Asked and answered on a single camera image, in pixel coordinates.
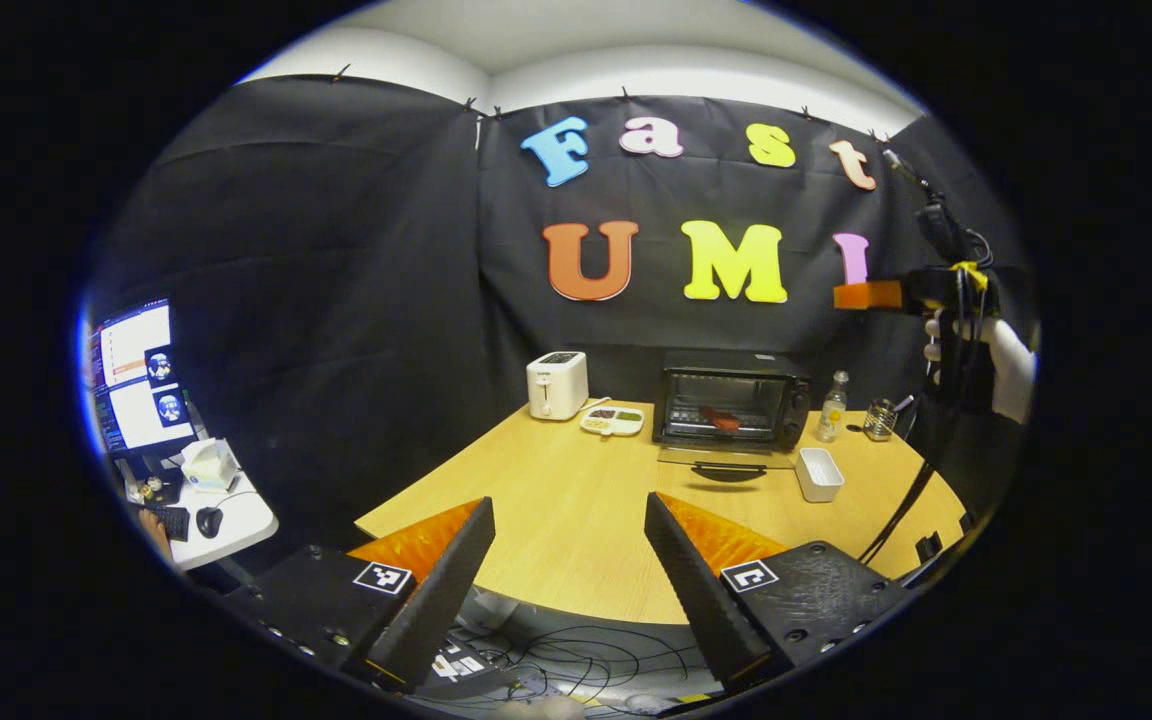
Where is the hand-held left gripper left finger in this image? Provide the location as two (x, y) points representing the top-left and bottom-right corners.
(221, 497), (497, 693)

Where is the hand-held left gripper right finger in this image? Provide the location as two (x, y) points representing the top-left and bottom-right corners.
(644, 491), (912, 693)

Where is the black electric oven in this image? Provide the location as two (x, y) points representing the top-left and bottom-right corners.
(656, 350), (812, 485)

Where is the clear bottle with yellow label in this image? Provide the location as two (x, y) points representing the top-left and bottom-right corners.
(816, 371), (850, 444)

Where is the white rectangular dish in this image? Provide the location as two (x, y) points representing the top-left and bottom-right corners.
(795, 447), (846, 504)

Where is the white divided dish with grains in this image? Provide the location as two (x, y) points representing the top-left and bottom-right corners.
(580, 404), (646, 438)

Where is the white side table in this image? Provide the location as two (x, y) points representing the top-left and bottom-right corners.
(126, 465), (280, 573)

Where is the white toaster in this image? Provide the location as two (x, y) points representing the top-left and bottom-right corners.
(526, 351), (590, 421)

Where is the white tissue box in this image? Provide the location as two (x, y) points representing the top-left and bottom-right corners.
(181, 438), (239, 493)

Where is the black keyboard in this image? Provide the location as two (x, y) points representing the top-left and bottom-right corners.
(141, 503), (192, 543)

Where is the black backdrop cloth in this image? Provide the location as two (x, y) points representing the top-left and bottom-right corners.
(86, 75), (1037, 561)

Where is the computer monitor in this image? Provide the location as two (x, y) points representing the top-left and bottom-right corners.
(86, 298), (199, 459)

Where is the tangle of black floor cables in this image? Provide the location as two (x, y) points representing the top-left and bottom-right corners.
(416, 625), (697, 716)

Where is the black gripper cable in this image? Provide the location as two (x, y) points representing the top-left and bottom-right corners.
(856, 400), (967, 566)

